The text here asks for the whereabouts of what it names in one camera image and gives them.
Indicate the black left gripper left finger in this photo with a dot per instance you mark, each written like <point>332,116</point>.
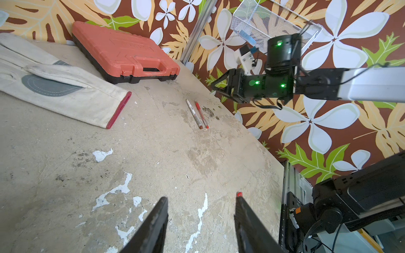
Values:
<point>151,235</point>

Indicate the beige work glove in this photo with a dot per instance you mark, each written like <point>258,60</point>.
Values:
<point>31,74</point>

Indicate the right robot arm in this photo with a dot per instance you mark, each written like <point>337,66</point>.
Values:
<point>355,200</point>

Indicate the white marker pen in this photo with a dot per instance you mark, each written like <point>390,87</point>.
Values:
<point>194,114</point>

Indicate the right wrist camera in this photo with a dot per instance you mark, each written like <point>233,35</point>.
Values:
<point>244,57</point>

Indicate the blue object in basket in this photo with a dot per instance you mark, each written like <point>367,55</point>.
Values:
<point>249,39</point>

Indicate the aluminium frame post right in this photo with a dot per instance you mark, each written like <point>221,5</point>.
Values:
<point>197,30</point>

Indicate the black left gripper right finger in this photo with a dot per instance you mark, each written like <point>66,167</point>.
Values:
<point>251,234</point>

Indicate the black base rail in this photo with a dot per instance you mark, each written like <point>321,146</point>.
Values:
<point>297,191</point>

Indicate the white wire basket right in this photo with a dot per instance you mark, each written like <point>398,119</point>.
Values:
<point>282,18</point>

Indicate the red plastic tool case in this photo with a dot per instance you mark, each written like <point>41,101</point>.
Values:
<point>122,57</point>

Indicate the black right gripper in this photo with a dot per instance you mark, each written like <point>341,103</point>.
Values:
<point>247,88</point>

